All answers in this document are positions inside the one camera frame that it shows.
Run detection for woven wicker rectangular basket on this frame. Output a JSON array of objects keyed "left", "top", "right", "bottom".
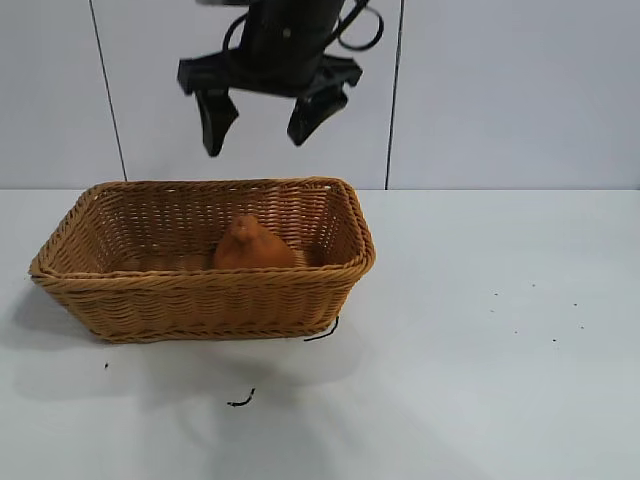
[{"left": 28, "top": 175, "right": 377, "bottom": 345}]

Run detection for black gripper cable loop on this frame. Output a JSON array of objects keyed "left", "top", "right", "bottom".
[{"left": 335, "top": 0, "right": 386, "bottom": 52}]

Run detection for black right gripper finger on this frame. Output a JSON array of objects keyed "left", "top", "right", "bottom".
[
  {"left": 286, "top": 86, "right": 349, "bottom": 148},
  {"left": 194, "top": 89, "right": 241, "bottom": 158}
]

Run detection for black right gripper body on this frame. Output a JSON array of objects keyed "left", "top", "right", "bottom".
[{"left": 177, "top": 0, "right": 364, "bottom": 100}]

